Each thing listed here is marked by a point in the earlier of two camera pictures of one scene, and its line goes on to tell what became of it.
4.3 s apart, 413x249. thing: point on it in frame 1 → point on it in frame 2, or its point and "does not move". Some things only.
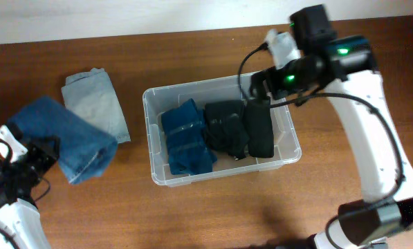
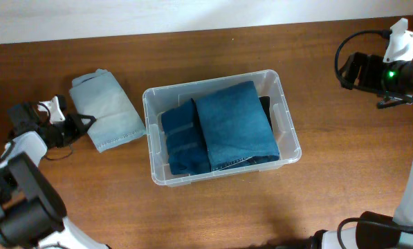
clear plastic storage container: (286, 147) does not move
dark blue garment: (189, 152) does not move
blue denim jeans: (86, 149) → (236, 128)
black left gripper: (50, 151) → (81, 126)
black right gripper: (279, 77) → (377, 68)
